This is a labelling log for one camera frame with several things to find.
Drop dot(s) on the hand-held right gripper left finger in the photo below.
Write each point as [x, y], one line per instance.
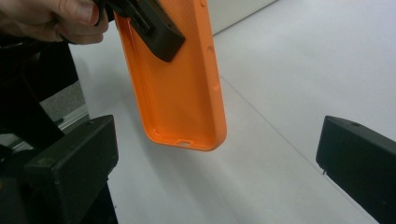
[71, 168]

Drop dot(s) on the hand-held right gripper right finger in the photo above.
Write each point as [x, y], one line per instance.
[361, 161]

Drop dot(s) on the orange phone case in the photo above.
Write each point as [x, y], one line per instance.
[183, 93]

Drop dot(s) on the white table cover sheet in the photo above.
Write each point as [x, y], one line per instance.
[280, 93]

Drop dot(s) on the aluminium rail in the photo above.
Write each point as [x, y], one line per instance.
[73, 119]

